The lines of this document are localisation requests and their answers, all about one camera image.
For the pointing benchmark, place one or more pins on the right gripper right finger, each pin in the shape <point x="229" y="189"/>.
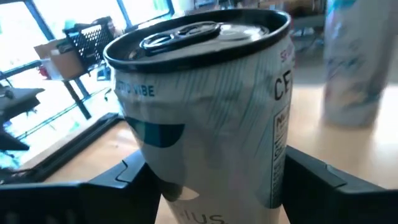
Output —
<point x="335" y="202"/>

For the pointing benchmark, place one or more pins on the blue metal rack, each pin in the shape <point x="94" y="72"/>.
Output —
<point x="77" y="99"/>

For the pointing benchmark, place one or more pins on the black mesh basket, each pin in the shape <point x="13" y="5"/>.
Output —
<point x="90" y="43"/>

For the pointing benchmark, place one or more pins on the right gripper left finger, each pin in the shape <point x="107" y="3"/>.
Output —
<point x="77" y="202"/>

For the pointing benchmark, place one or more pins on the white Celsius Arctic Vibe can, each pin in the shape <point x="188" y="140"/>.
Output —
<point x="357" y="62"/>
<point x="211" y="124"/>

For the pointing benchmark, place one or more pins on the cardboard box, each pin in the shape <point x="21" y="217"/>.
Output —
<point x="66" y="63"/>

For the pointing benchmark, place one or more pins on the grey desk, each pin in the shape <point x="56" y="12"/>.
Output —
<point x="18" y="99"/>

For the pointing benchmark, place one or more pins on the wooden shelf black metal legs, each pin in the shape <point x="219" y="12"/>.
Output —
<point x="342" y="149"/>

